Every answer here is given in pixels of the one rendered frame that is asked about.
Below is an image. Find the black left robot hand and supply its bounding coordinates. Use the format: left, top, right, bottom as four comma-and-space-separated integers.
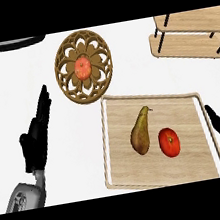
10, 84, 64, 175

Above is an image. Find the red tomato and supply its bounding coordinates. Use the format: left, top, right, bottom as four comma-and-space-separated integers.
156, 125, 184, 160

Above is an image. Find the pale wooden tray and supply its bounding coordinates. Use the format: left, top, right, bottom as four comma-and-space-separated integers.
90, 77, 220, 198

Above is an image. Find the wooden tiered shelf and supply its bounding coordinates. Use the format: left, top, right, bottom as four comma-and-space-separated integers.
144, 4, 220, 71

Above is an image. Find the orange fruit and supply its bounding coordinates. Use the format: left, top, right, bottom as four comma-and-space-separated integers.
72, 55, 95, 82

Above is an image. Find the brown-green pear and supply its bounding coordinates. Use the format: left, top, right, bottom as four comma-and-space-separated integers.
125, 104, 161, 158

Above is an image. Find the round carved wooden trivet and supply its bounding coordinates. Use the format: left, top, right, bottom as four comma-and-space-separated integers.
48, 25, 120, 109

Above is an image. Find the black appliance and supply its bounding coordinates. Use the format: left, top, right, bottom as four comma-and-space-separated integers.
0, 34, 48, 53

